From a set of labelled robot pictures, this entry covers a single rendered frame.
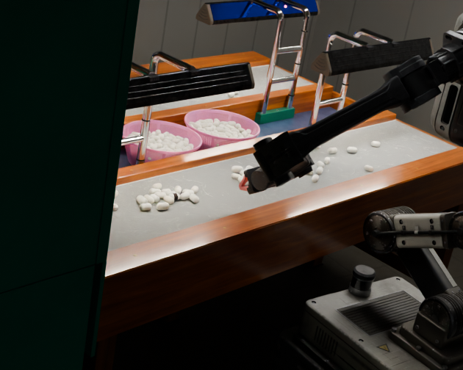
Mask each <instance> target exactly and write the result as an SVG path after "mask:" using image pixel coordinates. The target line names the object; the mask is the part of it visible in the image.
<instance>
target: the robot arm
mask: <svg viewBox="0 0 463 370"><path fill-rule="evenodd" d="M382 77H383V79H384V80H385V83H384V84H383V85H382V86H381V87H380V88H378V89H377V90H376V91H374V92H372V93H371V94H369V95H366V96H365V97H364V98H361V99H359V100H358V101H355V102H354V103H352V104H350V105H348V106H346V107H344V108H343V109H341V110H339V111H337V112H335V113H334V114H332V115H329V116H328V117H325V118H323V119H322V120H320V121H318V122H316V123H314V124H313V125H311V126H308V127H306V128H303V129H301V130H297V131H291V132H290V133H288V132H287V131H285V132H284V133H282V134H280V135H278V136H277V137H276V138H274V139H272V137H266V138H263V139H261V140H260V141H258V142H257V143H255V144H254V145H253V147H254V150H255V151H256V152H255V153H253V155H254V157H255V159H256V160H257V162H258V164H259V167H255V168H251V169H248V170H245V171H244V176H243V179H242V180H241V182H240V184H239V188H240V190H243V191H247V192H248V194H250V195H251V194H255V193H257V192H262V191H265V190H267V189H269V188H271V187H275V186H276V187H279V186H281V185H283V184H285V183H287V182H288V181H290V180H292V179H295V178H297V177H299V178H301V177H303V176H305V175H307V174H309V173H310V172H311V171H313V169H312V165H313V164H315V163H314V162H313V160H312V158H311V156H310V155H309V153H310V152H311V151H313V150H314V149H315V148H317V147H318V146H320V145H322V144H324V143H325V142H328V141H329V140H331V139H333V138H335V137H337V136H339V135H341V134H342V133H344V132H346V131H348V130H349V129H351V128H353V127H355V126H357V125H359V124H360V123H363V122H365V121H366V120H368V119H370V118H372V117H373V116H375V115H377V114H379V113H381V112H383V111H386V110H388V109H393V108H398V107H399V106H400V107H401V109H402V111H403V113H404V114H406V113H407V112H409V111H411V110H413V109H416V108H418V107H419V106H421V105H423V104H424V103H426V102H428V101H430V100H431V99H432V98H435V97H436V96H438V95H439V94H440V93H442V92H441V90H440V89H439V87H438V86H440V85H441V84H446V83H448V82H450V83H453V82H456V83H457V84H460V85H462V86H463V35H461V34H458V33H456V32H453V31H451V30H449V31H447V32H445V33H443V38H442V47H441V49H439V50H437V51H436V52H435V53H434V55H432V56H430V57H428V60H427V62H426V63H425V62H424V61H423V59H421V57H420V55H417V56H416V57H413V58H411V59H409V60H407V61H406V62H404V63H403V64H401V65H399V66H398V67H396V68H394V69H392V70H390V71H388V72H387V73H385V74H384V75H383V76H382ZM247 182H249V185H248V186H245V184H246V183H247Z"/></svg>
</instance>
